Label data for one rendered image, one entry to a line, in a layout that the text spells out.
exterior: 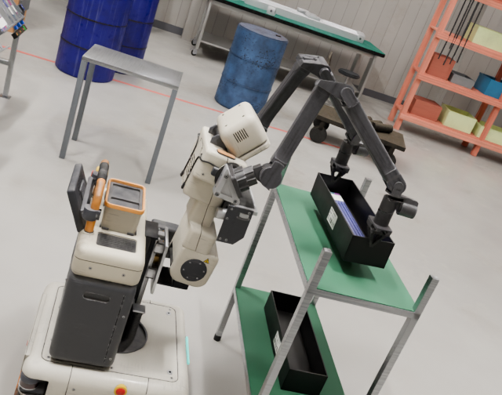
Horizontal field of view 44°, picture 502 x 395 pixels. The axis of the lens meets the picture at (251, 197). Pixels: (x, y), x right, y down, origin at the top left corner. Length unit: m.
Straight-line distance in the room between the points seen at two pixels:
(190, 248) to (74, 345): 0.57
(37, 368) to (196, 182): 0.93
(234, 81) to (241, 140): 5.10
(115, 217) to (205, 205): 0.34
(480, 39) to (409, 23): 1.93
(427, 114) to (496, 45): 1.33
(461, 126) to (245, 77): 3.97
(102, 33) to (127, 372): 4.64
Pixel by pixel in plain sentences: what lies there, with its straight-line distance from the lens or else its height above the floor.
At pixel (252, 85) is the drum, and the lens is 7.34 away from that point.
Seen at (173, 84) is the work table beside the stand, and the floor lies 0.80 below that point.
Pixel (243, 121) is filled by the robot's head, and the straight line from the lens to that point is 2.26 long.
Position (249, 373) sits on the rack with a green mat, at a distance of 2.72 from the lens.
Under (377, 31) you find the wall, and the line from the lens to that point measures 11.18.
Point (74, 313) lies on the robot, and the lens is 2.43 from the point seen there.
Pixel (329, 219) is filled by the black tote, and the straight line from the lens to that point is 2.56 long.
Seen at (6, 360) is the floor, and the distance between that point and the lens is 3.00.
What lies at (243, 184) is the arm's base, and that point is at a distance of 2.17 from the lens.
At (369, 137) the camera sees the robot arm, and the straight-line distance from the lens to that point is 2.22.
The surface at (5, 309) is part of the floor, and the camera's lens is 3.27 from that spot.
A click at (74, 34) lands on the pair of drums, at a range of 6.80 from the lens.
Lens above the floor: 1.99
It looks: 22 degrees down
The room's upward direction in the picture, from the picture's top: 20 degrees clockwise
